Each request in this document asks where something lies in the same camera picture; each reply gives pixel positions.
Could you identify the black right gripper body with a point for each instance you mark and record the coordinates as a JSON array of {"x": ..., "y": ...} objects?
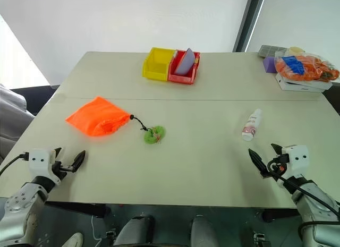
[{"x": 277, "y": 164}]

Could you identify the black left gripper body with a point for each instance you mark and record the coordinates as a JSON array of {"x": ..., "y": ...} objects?
[{"x": 60, "y": 171}]

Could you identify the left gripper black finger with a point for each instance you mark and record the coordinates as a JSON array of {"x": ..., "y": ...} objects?
[
  {"x": 79, "y": 160},
  {"x": 58, "y": 151}
]

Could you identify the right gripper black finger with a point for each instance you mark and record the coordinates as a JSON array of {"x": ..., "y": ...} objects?
[
  {"x": 276, "y": 149},
  {"x": 257, "y": 160}
]

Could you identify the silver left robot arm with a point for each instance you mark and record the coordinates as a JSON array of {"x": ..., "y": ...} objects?
[{"x": 18, "y": 212}]

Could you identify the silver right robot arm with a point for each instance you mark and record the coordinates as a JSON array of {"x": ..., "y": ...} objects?
[{"x": 316, "y": 204}]

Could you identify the blue glove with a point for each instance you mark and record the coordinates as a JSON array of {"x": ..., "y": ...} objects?
[{"x": 293, "y": 65}]

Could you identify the clear bag of orange items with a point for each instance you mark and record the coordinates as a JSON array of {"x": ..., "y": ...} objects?
[{"x": 313, "y": 69}]

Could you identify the small white pink-labelled bottle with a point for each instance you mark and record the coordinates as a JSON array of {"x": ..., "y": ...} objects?
[{"x": 251, "y": 126}]

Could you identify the grey fabric seat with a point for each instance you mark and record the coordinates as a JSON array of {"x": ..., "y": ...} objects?
[{"x": 13, "y": 119}]

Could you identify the black seat cushion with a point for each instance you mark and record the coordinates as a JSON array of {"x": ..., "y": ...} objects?
[{"x": 34, "y": 98}]

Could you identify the flat white cardboard box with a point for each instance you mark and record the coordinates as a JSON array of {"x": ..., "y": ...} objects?
[{"x": 300, "y": 85}]

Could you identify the white rounded floor object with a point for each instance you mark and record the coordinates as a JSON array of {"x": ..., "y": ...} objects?
[{"x": 74, "y": 240}]

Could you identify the green fluffy scrunchie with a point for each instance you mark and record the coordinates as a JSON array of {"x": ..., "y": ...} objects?
[{"x": 151, "y": 136}]

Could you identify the purple cube box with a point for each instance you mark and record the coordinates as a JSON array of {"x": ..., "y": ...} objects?
[{"x": 269, "y": 65}]

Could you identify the dark rounded grey shape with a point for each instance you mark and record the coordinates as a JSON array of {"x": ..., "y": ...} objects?
[
  {"x": 203, "y": 231},
  {"x": 135, "y": 231}
]

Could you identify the grey grid tray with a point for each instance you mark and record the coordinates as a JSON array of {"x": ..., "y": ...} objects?
[{"x": 271, "y": 51}]

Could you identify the cream round container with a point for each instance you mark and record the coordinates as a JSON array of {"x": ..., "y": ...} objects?
[{"x": 296, "y": 50}]

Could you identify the red plastic storage bin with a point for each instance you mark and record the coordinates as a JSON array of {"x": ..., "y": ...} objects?
[{"x": 183, "y": 75}]

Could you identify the yellow plastic storage bin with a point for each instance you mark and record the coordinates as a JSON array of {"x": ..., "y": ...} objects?
[{"x": 156, "y": 63}]

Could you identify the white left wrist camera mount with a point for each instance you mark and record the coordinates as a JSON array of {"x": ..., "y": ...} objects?
[{"x": 40, "y": 162}]

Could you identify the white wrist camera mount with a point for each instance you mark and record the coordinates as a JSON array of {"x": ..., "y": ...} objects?
[
  {"x": 298, "y": 158},
  {"x": 40, "y": 162}
]

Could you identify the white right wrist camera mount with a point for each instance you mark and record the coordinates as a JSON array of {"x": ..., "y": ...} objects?
[{"x": 298, "y": 158}]

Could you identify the dark window frame post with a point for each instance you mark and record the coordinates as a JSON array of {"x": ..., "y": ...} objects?
[{"x": 248, "y": 21}]

